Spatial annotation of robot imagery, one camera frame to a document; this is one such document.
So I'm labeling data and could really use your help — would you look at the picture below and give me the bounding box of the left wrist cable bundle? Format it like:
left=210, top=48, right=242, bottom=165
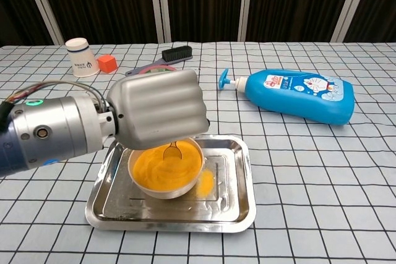
left=0, top=80, right=108, bottom=114

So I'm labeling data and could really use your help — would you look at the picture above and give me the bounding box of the orange-yellow powder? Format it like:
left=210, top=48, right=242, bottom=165
left=132, top=140, right=202, bottom=192

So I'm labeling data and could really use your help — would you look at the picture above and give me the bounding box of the white paper cup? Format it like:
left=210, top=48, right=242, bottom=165
left=64, top=37, right=101, bottom=78

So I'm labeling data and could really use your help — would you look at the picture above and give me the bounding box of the grey brush with black bristles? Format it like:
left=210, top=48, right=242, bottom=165
left=124, top=45, right=194, bottom=78

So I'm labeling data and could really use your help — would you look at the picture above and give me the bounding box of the orange cube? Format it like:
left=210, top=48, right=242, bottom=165
left=96, top=54, right=119, bottom=75

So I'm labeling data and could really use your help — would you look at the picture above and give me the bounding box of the bowl of orange powder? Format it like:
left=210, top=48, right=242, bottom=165
left=127, top=135, right=205, bottom=200

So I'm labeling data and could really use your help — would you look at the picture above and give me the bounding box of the blue pump detergent bottle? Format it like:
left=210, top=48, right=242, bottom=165
left=218, top=68, right=355, bottom=127

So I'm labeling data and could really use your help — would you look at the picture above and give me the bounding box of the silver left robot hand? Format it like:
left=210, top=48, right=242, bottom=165
left=106, top=69, right=212, bottom=150

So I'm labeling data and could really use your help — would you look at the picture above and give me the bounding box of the white checked tablecloth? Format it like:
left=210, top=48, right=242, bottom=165
left=0, top=41, right=396, bottom=264

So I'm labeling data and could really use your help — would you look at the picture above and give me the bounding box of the clear plastic spoon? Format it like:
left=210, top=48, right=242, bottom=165
left=162, top=140, right=184, bottom=161

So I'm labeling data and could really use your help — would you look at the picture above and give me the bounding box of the white partition frame post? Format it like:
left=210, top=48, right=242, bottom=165
left=237, top=0, right=259, bottom=42
left=20, top=0, right=65, bottom=46
left=148, top=0, right=173, bottom=44
left=330, top=0, right=376, bottom=43

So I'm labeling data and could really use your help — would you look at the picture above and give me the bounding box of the rectangular steel tray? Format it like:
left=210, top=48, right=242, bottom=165
left=85, top=134, right=257, bottom=233

